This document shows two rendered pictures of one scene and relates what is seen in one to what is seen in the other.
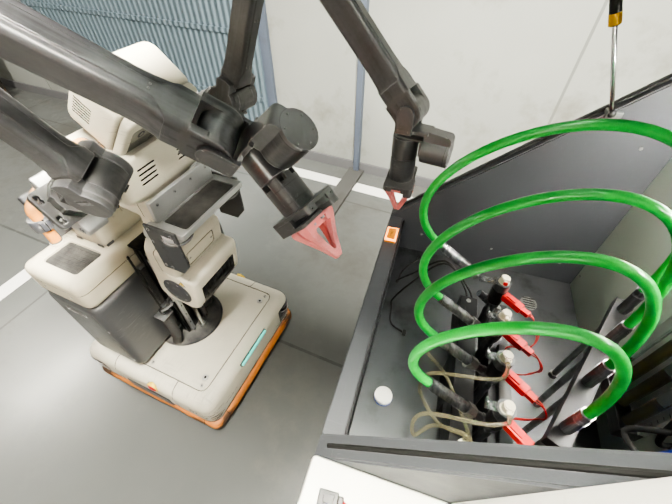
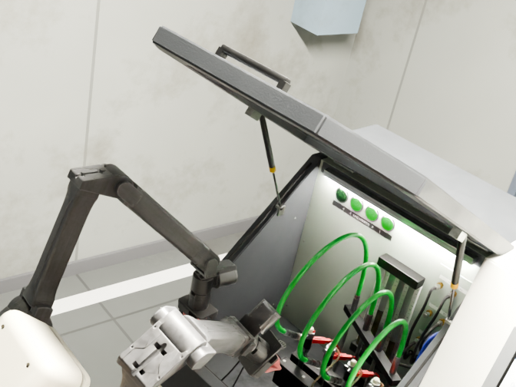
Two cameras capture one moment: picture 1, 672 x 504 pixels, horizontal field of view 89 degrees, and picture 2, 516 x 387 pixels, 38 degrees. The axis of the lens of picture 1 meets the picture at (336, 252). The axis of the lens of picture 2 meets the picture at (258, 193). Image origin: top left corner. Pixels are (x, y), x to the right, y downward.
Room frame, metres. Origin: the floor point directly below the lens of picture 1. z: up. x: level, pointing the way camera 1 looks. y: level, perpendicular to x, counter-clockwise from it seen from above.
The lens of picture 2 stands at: (-0.02, 1.33, 2.42)
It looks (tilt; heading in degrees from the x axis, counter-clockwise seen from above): 28 degrees down; 292
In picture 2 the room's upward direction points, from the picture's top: 12 degrees clockwise
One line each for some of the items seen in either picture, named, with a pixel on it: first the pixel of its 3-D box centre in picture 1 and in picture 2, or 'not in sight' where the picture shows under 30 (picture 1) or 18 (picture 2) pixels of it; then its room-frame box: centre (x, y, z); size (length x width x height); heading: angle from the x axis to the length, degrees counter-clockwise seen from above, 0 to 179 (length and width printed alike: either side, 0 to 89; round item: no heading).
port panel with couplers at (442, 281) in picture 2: not in sight; (440, 320); (0.09, -0.49, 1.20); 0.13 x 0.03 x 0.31; 162
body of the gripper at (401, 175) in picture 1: (402, 169); (199, 299); (0.69, -0.15, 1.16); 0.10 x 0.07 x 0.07; 162
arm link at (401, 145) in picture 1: (407, 145); (203, 281); (0.69, -0.16, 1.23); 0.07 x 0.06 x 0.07; 62
